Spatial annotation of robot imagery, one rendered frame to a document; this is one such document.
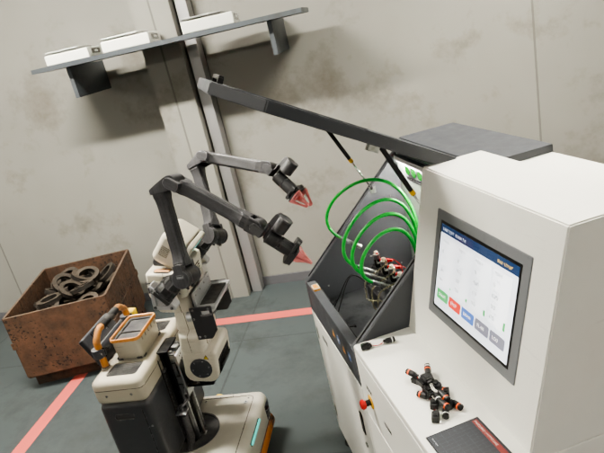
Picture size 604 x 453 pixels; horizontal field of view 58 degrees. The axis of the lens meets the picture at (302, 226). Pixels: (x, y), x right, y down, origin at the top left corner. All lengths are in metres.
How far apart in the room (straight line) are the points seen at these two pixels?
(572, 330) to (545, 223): 0.26
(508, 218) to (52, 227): 4.55
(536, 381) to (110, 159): 4.12
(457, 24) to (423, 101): 0.58
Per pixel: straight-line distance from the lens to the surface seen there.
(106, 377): 2.68
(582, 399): 1.57
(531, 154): 2.11
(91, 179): 5.12
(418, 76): 4.35
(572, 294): 1.40
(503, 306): 1.53
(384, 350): 1.96
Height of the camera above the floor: 2.07
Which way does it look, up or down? 20 degrees down
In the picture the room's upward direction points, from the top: 13 degrees counter-clockwise
